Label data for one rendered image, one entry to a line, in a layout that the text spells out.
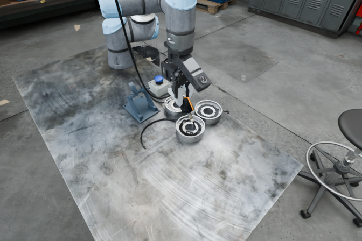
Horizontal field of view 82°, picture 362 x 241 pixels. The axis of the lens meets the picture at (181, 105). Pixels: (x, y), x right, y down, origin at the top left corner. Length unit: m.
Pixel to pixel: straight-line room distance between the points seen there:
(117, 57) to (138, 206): 0.74
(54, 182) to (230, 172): 1.37
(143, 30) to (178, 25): 0.56
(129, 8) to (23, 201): 1.52
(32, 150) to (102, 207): 1.46
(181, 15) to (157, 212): 0.51
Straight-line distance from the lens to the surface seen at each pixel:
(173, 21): 0.54
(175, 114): 0.81
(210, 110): 0.85
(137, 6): 0.60
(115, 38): 1.08
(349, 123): 1.36
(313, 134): 2.13
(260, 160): 0.76
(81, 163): 0.78
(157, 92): 0.91
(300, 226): 1.64
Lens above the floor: 1.40
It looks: 43 degrees down
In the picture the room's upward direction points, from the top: straight up
